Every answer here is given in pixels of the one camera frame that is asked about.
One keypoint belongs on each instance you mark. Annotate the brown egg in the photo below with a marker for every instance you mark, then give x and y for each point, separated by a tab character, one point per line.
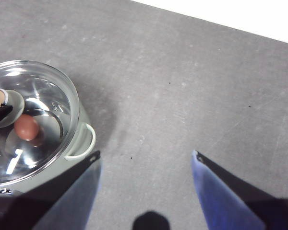
26	127

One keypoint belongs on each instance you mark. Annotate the pale green electric cooking pot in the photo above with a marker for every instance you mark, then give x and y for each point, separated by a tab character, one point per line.
82	134

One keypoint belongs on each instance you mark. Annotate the glass lid with green knob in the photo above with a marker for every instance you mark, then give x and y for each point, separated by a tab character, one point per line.
45	91

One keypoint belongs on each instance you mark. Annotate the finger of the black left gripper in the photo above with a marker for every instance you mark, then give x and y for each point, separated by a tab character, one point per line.
0	113

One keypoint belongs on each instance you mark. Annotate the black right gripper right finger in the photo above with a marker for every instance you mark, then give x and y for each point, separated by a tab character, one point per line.
242	206

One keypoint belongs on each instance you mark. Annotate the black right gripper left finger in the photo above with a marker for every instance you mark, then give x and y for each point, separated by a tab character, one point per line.
50	203

